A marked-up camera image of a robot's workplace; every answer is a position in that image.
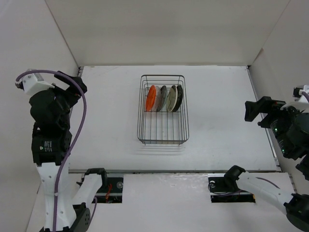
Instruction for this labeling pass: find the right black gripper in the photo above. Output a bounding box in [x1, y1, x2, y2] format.
[244, 94, 307, 157]

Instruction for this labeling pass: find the orange plate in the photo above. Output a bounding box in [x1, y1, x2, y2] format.
[145, 85, 156, 112]

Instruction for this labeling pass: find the clear glass plate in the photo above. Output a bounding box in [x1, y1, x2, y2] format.
[152, 86, 161, 112]

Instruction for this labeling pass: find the blue patterned ceramic plate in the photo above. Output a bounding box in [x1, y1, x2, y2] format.
[156, 85, 168, 112]

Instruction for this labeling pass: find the cream and black plate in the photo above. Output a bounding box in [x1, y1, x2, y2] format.
[166, 85, 178, 112]

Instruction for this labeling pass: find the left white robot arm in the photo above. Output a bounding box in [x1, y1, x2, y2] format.
[20, 70, 108, 232]

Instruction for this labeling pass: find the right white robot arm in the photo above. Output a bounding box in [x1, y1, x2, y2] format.
[223, 90, 309, 232]

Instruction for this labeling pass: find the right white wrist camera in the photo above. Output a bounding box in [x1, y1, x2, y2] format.
[281, 85, 309, 111]

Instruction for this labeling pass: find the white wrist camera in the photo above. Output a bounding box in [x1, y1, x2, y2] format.
[281, 85, 309, 111]
[15, 69, 55, 97]

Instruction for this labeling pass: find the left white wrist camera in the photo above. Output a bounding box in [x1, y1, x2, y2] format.
[15, 69, 55, 97]

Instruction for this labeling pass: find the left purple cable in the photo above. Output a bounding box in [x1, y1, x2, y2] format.
[14, 69, 98, 230]

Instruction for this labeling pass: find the grey wire dish rack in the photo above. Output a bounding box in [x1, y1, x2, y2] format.
[137, 74, 189, 145]

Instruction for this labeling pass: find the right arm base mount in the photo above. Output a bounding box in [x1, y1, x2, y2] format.
[208, 176, 255, 203]

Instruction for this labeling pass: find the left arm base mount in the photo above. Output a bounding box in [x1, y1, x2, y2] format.
[95, 174, 124, 203]

